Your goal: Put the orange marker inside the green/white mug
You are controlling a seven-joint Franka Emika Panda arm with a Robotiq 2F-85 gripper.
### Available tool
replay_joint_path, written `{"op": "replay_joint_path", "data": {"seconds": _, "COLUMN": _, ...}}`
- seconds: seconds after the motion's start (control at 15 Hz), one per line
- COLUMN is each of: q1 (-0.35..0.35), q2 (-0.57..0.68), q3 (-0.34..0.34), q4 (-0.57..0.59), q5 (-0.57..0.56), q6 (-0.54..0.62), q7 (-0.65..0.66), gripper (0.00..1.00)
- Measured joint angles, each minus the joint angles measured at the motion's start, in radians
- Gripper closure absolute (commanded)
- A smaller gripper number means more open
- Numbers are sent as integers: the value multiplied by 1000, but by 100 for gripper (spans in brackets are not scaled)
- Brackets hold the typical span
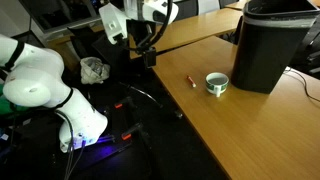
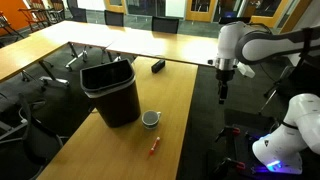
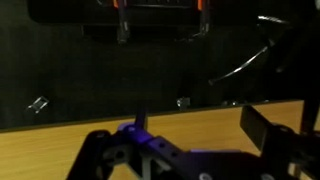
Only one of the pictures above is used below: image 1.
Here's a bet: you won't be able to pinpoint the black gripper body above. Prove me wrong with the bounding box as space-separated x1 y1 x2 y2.
126 19 155 54

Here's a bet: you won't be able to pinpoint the orange marker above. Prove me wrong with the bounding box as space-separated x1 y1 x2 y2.
186 75 197 89

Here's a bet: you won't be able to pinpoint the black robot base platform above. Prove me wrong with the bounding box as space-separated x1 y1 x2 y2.
0 109 154 180

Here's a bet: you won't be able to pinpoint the green and white mug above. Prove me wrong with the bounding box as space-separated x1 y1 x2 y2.
205 72 230 98

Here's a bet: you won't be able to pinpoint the curved metal chair leg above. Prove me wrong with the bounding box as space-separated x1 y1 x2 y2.
117 81 184 120

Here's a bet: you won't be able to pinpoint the black clamp with orange tip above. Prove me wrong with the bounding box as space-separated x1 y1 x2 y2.
120 122 145 142
113 95 135 111

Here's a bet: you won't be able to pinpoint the crumpled grey cloth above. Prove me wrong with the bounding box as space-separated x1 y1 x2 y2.
79 56 111 85

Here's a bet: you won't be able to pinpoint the dark monitor screen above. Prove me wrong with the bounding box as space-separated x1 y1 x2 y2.
18 0 103 34

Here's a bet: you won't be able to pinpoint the black trash bin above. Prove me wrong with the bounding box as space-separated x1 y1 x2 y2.
230 0 320 95

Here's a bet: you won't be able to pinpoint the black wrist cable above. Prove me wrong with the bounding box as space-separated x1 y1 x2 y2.
114 0 174 54

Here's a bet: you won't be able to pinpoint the black chair with grey frame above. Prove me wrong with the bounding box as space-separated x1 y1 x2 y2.
173 0 201 22

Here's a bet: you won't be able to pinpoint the grey robot base cables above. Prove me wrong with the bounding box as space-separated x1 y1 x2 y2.
62 109 88 180

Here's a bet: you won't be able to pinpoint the black cable on table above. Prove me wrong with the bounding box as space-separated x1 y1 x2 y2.
283 66 320 104

